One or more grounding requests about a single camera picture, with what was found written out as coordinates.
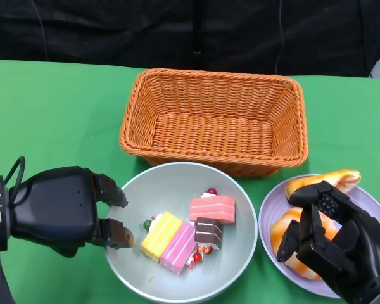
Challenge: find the yellow cake slice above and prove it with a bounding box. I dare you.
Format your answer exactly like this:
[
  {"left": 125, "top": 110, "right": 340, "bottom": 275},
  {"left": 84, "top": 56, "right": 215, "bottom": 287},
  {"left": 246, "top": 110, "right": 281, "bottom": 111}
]
[{"left": 141, "top": 211, "right": 184, "bottom": 263}]

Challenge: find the brown chocolate cake slice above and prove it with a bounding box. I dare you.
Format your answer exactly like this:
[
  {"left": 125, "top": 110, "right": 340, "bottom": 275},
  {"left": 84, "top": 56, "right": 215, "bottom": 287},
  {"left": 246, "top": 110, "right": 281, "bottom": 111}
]
[{"left": 194, "top": 217, "right": 224, "bottom": 254}]

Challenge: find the magenta pink cake slice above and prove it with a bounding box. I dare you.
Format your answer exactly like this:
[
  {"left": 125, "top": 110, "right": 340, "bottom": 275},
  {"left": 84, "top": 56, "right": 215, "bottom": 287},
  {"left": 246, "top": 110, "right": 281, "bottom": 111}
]
[{"left": 159, "top": 221, "right": 204, "bottom": 276}]

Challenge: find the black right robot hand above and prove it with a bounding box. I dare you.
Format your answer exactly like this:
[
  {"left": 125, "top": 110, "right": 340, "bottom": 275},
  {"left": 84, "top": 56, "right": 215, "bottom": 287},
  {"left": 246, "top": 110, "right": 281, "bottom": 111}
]
[{"left": 275, "top": 180, "right": 380, "bottom": 300}]

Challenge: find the lavender plate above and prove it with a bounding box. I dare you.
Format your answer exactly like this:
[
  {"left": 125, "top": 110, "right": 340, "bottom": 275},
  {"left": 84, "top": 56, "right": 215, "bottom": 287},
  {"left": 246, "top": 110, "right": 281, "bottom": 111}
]
[{"left": 258, "top": 173, "right": 380, "bottom": 299}]

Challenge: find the black backdrop cloth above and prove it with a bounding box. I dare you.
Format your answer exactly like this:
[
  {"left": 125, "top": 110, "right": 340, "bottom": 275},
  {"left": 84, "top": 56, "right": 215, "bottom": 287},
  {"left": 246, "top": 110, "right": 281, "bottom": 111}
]
[{"left": 0, "top": 0, "right": 380, "bottom": 79}]

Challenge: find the orange wicker basket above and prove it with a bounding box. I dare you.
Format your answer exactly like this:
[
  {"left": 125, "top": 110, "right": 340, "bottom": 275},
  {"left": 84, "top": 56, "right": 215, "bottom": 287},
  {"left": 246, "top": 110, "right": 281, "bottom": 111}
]
[{"left": 119, "top": 68, "right": 309, "bottom": 178}]

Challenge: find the salmon pink cake slice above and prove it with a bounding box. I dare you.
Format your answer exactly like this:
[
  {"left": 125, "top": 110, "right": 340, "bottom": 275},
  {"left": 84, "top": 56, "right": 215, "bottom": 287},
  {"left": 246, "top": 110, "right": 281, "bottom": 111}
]
[{"left": 189, "top": 187, "right": 237, "bottom": 224}]

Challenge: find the thin black background cable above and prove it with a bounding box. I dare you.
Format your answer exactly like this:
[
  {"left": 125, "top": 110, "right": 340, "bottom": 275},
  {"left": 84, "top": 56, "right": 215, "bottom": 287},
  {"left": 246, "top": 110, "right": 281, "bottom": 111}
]
[
  {"left": 31, "top": 0, "right": 51, "bottom": 61},
  {"left": 274, "top": 0, "right": 286, "bottom": 75}
]

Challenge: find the grey-green bowl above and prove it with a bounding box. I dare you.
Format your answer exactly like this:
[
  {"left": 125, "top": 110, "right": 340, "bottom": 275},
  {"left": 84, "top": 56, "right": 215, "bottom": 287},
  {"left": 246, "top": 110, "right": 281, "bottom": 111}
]
[{"left": 104, "top": 161, "right": 259, "bottom": 304}]

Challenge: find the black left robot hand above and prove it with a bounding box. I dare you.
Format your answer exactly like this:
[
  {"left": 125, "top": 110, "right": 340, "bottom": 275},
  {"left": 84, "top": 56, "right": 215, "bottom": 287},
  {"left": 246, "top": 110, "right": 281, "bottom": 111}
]
[{"left": 9, "top": 166, "right": 136, "bottom": 258}]

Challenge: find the round pumpkin-shaped bread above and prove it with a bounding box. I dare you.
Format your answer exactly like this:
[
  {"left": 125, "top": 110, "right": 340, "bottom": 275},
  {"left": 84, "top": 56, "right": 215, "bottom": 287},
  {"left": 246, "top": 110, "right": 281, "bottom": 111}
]
[{"left": 270, "top": 207, "right": 339, "bottom": 281}]

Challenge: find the green tablecloth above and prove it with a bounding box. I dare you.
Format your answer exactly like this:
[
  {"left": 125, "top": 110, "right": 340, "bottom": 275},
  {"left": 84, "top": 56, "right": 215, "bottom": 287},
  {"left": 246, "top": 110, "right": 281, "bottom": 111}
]
[{"left": 0, "top": 58, "right": 380, "bottom": 304}]

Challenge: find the elongated ribbed bread loaf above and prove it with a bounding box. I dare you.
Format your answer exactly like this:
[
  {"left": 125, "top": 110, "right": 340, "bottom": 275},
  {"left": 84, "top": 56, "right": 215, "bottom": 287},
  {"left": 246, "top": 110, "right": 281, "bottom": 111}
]
[{"left": 284, "top": 169, "right": 362, "bottom": 197}]

